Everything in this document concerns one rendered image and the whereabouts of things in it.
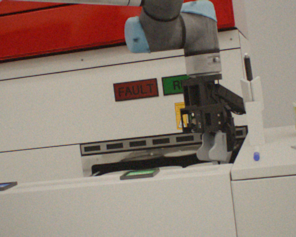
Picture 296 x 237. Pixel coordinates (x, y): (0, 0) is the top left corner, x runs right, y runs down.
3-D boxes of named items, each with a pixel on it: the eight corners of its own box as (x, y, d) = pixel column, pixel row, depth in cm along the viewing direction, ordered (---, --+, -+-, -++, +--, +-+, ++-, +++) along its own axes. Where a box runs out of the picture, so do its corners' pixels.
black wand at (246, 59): (249, 55, 114) (249, 51, 115) (242, 56, 114) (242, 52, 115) (261, 134, 126) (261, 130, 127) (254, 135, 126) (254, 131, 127)
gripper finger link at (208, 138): (195, 177, 129) (190, 134, 129) (215, 172, 133) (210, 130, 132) (205, 177, 127) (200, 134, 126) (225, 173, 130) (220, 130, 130)
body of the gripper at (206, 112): (181, 136, 128) (174, 79, 128) (211, 130, 133) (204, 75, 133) (206, 135, 122) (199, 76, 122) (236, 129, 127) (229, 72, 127)
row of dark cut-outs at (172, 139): (82, 153, 163) (81, 144, 163) (246, 137, 154) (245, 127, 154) (81, 154, 163) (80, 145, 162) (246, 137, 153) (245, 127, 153)
